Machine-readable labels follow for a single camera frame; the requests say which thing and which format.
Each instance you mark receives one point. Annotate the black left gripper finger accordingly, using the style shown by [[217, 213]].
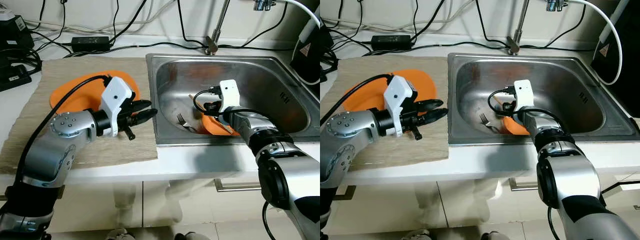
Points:
[[432, 104], [142, 105], [437, 114], [147, 114]]

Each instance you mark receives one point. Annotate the orange plastic plate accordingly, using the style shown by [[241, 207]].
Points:
[[75, 97], [515, 127], [365, 97], [215, 127]]

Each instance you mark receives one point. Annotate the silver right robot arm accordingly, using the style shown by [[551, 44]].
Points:
[[570, 180], [290, 180]]

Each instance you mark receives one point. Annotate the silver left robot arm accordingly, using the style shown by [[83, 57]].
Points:
[[50, 150], [345, 150]]

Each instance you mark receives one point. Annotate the wooden chopstick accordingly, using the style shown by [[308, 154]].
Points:
[[500, 102], [194, 100]]

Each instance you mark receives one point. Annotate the silver metal fork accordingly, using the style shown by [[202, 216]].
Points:
[[181, 119], [484, 119]]

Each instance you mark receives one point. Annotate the beige drying mat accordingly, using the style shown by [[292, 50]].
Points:
[[55, 72], [435, 145]]

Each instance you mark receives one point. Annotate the stainless steel sink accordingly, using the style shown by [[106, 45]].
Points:
[[260, 80], [560, 75]]

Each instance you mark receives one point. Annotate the chrome gooseneck faucet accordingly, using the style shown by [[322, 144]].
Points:
[[513, 45], [212, 46]]

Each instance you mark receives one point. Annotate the black power adapter brick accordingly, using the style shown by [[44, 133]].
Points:
[[392, 41], [90, 42]]

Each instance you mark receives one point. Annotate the white base cabinet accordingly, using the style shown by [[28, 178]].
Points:
[[450, 210], [165, 210]]

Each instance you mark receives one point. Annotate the black countertop appliance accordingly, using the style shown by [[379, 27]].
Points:
[[307, 67], [631, 50]]

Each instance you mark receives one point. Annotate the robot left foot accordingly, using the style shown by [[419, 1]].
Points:
[[117, 235], [415, 235]]

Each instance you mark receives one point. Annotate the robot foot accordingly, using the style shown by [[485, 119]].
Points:
[[186, 236], [117, 235], [415, 235], [492, 236]]

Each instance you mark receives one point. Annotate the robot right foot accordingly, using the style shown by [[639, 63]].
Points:
[[186, 236], [492, 236]]

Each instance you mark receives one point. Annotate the black charger box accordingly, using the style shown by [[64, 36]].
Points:
[[15, 32]]

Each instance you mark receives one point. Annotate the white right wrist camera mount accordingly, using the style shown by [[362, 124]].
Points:
[[230, 92], [524, 92]]

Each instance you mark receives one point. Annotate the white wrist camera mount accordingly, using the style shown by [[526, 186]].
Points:
[[397, 95], [524, 92], [117, 95], [230, 92]]

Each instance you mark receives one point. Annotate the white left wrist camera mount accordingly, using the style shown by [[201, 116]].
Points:
[[117, 95], [397, 95]]

